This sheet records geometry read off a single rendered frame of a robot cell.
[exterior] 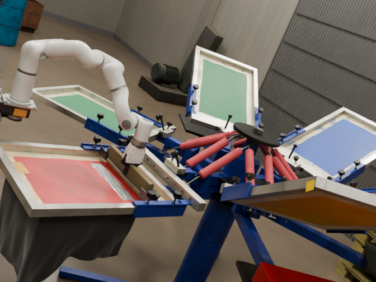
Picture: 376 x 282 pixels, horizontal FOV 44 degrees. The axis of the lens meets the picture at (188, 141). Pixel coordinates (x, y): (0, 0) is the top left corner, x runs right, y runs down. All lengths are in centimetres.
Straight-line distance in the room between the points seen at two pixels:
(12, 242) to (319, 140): 238
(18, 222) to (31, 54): 79
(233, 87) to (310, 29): 343
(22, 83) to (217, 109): 169
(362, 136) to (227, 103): 107
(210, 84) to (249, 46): 444
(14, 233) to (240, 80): 239
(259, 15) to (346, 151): 491
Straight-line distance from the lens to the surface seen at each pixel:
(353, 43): 651
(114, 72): 223
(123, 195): 223
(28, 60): 237
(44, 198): 202
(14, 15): 841
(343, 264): 492
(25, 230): 215
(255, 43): 804
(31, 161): 229
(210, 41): 844
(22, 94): 242
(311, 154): 355
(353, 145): 369
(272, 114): 720
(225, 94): 375
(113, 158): 245
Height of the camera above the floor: 193
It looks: 17 degrees down
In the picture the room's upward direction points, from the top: 22 degrees clockwise
